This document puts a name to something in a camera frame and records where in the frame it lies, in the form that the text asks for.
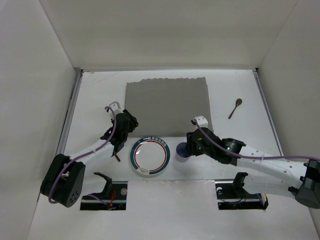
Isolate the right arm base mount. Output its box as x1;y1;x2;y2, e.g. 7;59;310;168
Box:
215;181;269;210

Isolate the left aluminium table rail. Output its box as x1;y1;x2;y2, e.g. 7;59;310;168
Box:
54;67;83;157

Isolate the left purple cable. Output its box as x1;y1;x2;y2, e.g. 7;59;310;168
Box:
47;106;118;205

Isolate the white plate green red rim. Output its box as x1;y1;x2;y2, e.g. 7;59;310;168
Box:
129;136;171;178

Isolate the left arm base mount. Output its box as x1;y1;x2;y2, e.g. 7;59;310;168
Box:
79;181;128;211

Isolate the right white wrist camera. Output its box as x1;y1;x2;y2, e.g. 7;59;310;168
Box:
191;115;209;128

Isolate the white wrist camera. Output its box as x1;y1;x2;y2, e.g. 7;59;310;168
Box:
191;115;209;128
105;101;123;115

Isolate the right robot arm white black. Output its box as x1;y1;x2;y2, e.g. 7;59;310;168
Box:
186;127;320;209

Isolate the aluminium table rail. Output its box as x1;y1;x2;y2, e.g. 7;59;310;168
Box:
252;68;284;156
54;67;83;157

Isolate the right aluminium table rail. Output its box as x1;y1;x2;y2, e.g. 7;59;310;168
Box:
252;68;284;156

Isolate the grey cloth placemat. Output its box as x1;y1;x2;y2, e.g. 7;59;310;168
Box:
124;77;213;138

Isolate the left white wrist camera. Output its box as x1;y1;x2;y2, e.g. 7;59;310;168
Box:
105;101;123;115

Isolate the brown wooden spoon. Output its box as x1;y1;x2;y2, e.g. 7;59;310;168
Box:
228;98;243;119

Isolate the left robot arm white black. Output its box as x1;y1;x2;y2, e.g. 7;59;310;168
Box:
40;104;139;208

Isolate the lilac plastic cup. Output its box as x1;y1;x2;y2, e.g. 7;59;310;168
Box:
175;142;190;159

